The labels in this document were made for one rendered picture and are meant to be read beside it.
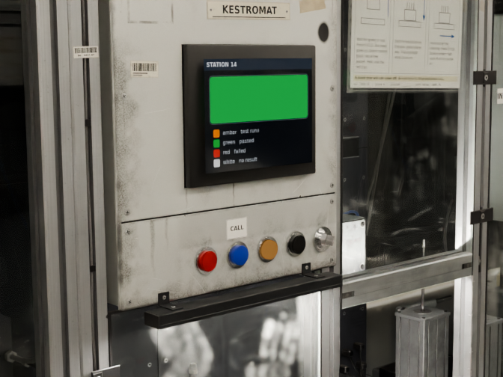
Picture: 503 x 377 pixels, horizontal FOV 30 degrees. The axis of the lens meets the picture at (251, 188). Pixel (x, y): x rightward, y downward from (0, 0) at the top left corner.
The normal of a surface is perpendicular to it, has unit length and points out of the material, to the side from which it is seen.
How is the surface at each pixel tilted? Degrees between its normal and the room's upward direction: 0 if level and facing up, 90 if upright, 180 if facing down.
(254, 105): 90
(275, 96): 90
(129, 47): 90
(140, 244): 90
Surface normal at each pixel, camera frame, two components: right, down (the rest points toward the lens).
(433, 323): 0.66, 0.10
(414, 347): -0.75, 0.10
